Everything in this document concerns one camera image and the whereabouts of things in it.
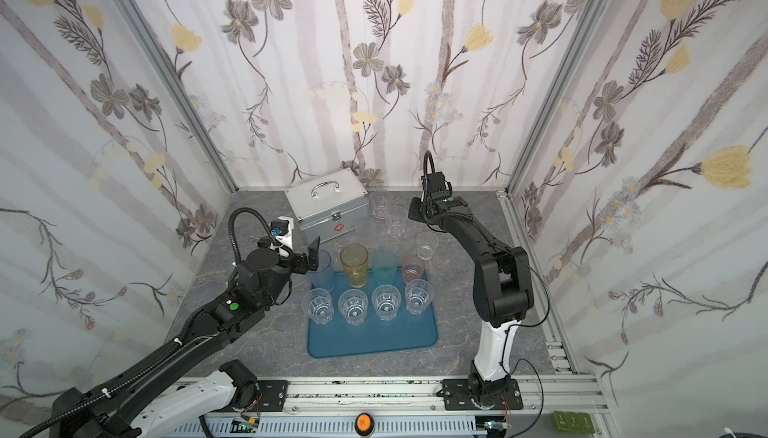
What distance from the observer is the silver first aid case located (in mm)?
973

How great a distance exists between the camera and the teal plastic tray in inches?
33.2

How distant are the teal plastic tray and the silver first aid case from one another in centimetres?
31
